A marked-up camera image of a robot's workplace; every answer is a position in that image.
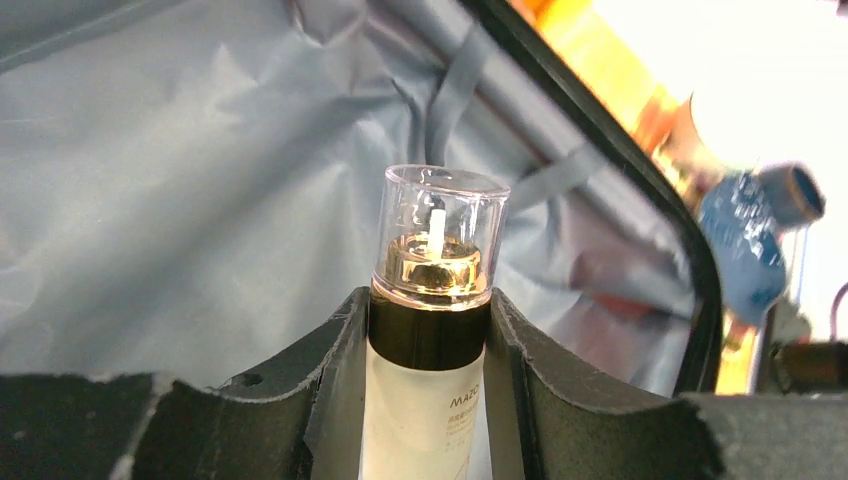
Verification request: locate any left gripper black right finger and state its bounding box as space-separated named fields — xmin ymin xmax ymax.
xmin=484 ymin=291 xmax=847 ymax=479

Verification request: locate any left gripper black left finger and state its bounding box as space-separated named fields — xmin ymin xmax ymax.
xmin=1 ymin=287 xmax=369 ymax=479

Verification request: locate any dark blue plate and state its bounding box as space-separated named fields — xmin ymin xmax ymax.
xmin=698 ymin=173 xmax=787 ymax=328

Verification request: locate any dark blue cup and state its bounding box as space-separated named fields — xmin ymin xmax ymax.
xmin=756 ymin=163 xmax=825 ymax=231

